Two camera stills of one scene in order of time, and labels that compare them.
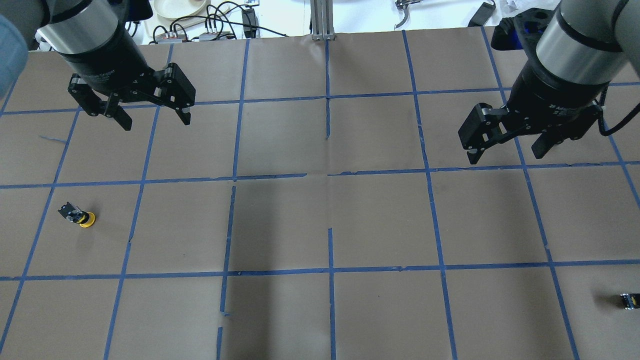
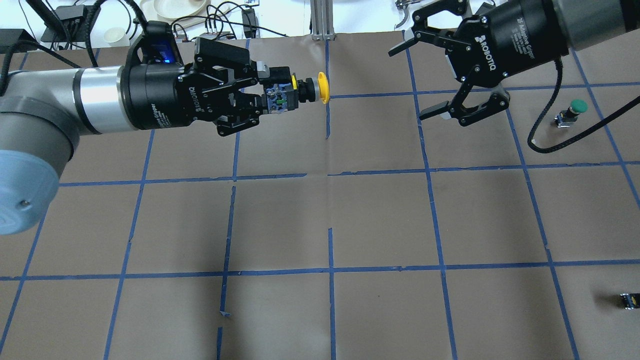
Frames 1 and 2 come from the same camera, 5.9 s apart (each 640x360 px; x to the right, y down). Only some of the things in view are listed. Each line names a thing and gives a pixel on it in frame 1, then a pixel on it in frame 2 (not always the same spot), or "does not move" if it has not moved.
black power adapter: x=249 y=17 does not move
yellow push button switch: x=73 y=214 -> x=285 y=97
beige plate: x=173 y=9 does not move
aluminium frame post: x=322 y=20 does not move
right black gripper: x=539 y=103 -> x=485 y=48
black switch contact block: x=631 y=301 does not move
